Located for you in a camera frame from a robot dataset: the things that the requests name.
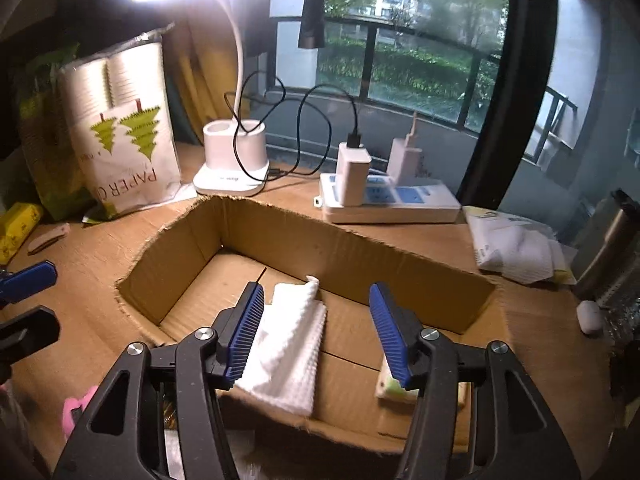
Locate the white textured cloth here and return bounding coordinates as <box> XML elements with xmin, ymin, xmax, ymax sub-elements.
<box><xmin>235</xmin><ymin>275</ymin><xmax>326</xmax><ymax>417</ymax></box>

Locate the black lamp cable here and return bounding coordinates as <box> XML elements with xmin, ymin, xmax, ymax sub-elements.
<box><xmin>222</xmin><ymin>69</ymin><xmax>362</xmax><ymax>198</ymax></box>

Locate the white charger with black plug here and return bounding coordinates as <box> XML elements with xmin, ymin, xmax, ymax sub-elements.
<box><xmin>335</xmin><ymin>132</ymin><xmax>371</xmax><ymax>207</ymax></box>

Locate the white earbuds case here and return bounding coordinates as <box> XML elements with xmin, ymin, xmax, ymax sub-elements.
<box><xmin>576</xmin><ymin>300</ymin><xmax>603</xmax><ymax>337</ymax></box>

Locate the open cardboard box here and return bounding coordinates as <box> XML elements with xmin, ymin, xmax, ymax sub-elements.
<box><xmin>116</xmin><ymin>197</ymin><xmax>510</xmax><ymax>454</ymax></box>

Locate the pink white folding knife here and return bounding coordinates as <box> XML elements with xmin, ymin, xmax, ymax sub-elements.
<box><xmin>27</xmin><ymin>222</ymin><xmax>70</xmax><ymax>255</ymax></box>

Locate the paper cup package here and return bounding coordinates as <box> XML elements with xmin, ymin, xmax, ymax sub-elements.
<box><xmin>58</xmin><ymin>28</ymin><xmax>182</xmax><ymax>220</ymax></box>

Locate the green white tissue packet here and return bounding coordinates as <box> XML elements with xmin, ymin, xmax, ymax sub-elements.
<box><xmin>375</xmin><ymin>358</ymin><xmax>469</xmax><ymax>411</ymax></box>

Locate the pink soft object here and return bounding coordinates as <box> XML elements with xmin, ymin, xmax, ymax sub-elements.
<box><xmin>61</xmin><ymin>386</ymin><xmax>98</xmax><ymax>439</ymax></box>

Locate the white tissue pack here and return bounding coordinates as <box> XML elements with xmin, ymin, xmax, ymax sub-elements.
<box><xmin>462</xmin><ymin>206</ymin><xmax>577</xmax><ymax>285</ymax></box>

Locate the white charger adapter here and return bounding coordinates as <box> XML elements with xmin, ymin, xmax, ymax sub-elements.
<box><xmin>386</xmin><ymin>112</ymin><xmax>422</xmax><ymax>186</ymax></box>

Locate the white desk lamp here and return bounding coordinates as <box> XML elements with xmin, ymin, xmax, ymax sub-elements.
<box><xmin>132</xmin><ymin>0</ymin><xmax>269</xmax><ymax>196</ymax></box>

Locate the white power strip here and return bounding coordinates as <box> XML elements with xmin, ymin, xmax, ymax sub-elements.
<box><xmin>314</xmin><ymin>174</ymin><xmax>461</xmax><ymax>224</ymax></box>

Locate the steel thermos cup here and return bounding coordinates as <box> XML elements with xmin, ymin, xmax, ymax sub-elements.
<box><xmin>572</xmin><ymin>188</ymin><xmax>639</xmax><ymax>301</ymax></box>

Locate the yellow box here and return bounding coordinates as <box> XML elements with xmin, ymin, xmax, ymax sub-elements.
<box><xmin>0</xmin><ymin>203</ymin><xmax>44</xmax><ymax>266</ymax></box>

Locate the green snack bag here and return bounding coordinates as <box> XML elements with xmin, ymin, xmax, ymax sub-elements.
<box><xmin>13</xmin><ymin>44</ymin><xmax>93</xmax><ymax>221</ymax></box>

